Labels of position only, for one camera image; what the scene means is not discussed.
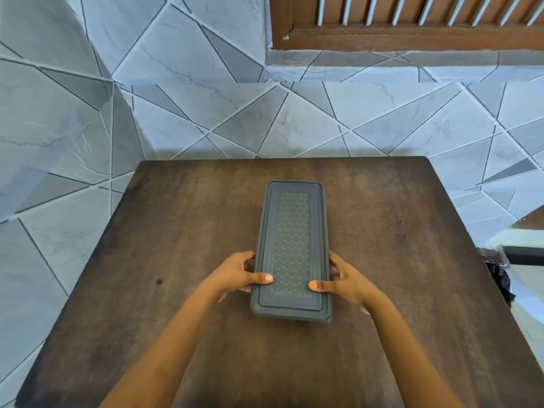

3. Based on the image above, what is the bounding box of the brown wooden table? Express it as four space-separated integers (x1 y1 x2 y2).
15 156 544 408

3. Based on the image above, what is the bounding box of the person's right forearm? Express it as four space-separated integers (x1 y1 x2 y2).
363 293 466 408

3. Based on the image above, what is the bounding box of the dark grey rectangular box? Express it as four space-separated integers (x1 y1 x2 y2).
249 180 332 324

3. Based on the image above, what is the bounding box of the person's left forearm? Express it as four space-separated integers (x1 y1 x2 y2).
99 281 228 408

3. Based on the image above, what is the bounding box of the brown wooden window frame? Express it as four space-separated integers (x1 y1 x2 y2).
270 0 544 51

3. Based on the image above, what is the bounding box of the person's right hand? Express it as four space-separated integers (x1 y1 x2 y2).
309 252 382 315

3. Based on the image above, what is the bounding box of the black plastic bag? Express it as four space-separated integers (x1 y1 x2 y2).
479 247 516 310

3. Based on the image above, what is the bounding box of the person's left hand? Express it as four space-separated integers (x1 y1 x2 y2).
207 250 274 303

